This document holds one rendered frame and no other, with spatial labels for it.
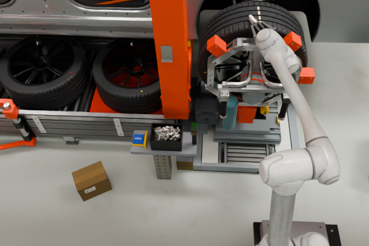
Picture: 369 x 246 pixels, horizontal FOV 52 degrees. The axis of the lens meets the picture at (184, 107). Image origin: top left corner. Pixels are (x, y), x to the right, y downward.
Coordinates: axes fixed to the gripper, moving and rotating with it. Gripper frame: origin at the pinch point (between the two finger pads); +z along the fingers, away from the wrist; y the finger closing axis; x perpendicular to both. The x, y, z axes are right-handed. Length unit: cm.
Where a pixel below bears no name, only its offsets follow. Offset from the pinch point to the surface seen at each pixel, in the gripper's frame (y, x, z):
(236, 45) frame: -13.2, -6.8, -6.8
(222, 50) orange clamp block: -20.4, -9.4, -3.5
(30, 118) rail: -151, -66, 57
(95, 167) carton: -119, -89, 11
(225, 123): -27, -63, -14
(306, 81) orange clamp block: 23, -39, -24
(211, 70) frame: -27.3, -25.6, 0.4
